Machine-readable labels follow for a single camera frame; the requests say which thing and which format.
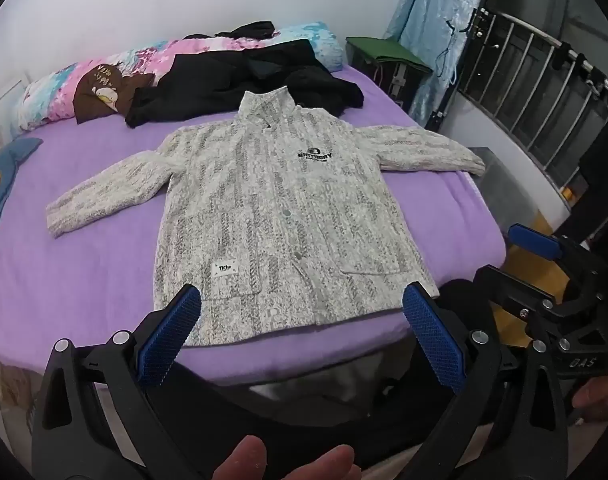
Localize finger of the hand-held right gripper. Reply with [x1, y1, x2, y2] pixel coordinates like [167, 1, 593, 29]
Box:
[474, 264, 574, 356]
[508, 224, 604, 311]

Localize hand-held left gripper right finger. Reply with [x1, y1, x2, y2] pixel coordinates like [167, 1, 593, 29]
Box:
[399, 282, 569, 480]

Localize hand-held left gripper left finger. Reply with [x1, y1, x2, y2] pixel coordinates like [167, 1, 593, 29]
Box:
[31, 284, 205, 480]

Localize grey patterned jacket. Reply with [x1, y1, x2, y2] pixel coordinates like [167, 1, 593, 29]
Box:
[45, 87, 487, 348]

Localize person's right hand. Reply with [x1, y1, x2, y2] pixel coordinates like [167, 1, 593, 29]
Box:
[572, 376, 608, 428]

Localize person's left hand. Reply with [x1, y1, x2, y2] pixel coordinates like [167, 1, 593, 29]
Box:
[211, 435, 362, 480]

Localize purple bed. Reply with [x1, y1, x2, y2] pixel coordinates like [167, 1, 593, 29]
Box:
[0, 62, 507, 386]

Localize person's black trousers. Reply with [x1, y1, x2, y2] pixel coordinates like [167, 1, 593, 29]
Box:
[154, 345, 464, 480]

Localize metal railing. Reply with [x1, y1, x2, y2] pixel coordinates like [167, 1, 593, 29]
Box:
[456, 7, 608, 191]

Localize blue pillow with orange print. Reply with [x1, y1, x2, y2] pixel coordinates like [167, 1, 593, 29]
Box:
[0, 137, 44, 258]

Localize brown garment with duck print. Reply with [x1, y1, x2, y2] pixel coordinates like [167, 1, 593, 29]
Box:
[73, 57, 157, 125]

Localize light blue curtain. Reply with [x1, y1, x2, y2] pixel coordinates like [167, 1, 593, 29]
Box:
[384, 0, 489, 126]

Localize black coat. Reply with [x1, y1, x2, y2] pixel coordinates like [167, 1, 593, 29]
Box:
[125, 37, 365, 129]

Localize floral rolled quilt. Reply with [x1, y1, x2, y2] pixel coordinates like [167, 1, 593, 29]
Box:
[16, 21, 345, 136]

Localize small black garment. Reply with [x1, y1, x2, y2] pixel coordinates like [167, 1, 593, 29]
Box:
[184, 21, 287, 43]

